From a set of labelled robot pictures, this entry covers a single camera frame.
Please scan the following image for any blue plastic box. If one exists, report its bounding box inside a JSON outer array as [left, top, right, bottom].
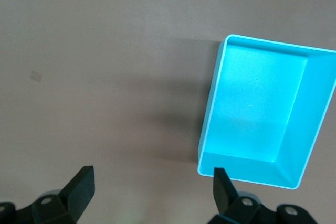
[[196, 34, 336, 191]]

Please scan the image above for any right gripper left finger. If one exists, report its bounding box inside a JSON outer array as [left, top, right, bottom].
[[30, 165, 96, 224]]

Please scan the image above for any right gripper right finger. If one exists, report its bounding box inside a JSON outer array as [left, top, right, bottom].
[[209, 167, 277, 224]]

